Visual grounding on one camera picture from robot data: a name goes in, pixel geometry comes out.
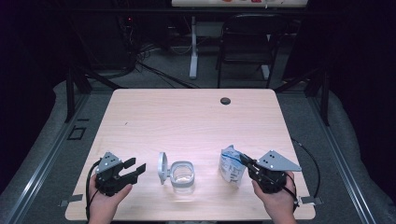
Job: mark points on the black metal stand frame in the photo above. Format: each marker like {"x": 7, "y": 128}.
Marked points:
{"x": 325, "y": 102}
{"x": 70, "y": 93}

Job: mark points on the dark round table grommet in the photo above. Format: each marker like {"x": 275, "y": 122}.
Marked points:
{"x": 225, "y": 101}

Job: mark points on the person's right hand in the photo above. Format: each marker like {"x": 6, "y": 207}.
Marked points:
{"x": 278, "y": 203}

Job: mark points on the black folding chair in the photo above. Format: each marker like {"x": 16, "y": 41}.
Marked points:
{"x": 249, "y": 37}

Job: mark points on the dark equipment with red light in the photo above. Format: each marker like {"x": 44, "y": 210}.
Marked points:
{"x": 128, "y": 37}

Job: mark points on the white table leg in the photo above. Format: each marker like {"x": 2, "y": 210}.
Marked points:
{"x": 193, "y": 62}

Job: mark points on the aluminium floor rail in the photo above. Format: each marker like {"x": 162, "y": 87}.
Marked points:
{"x": 342, "y": 165}
{"x": 46, "y": 158}

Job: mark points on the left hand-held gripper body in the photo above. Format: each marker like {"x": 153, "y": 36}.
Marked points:
{"x": 109, "y": 177}

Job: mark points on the grey metal table bracket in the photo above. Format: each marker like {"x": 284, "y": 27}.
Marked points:
{"x": 70, "y": 199}
{"x": 311, "y": 200}

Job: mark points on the white printed snack pouch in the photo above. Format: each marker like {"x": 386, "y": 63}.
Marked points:
{"x": 230, "y": 168}

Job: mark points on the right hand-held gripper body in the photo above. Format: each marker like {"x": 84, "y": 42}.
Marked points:
{"x": 272, "y": 174}

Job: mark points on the person's left hand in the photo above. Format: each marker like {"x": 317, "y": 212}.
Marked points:
{"x": 101, "y": 203}

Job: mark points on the clear jar with grey lid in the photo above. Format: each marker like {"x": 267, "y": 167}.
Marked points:
{"x": 182, "y": 177}

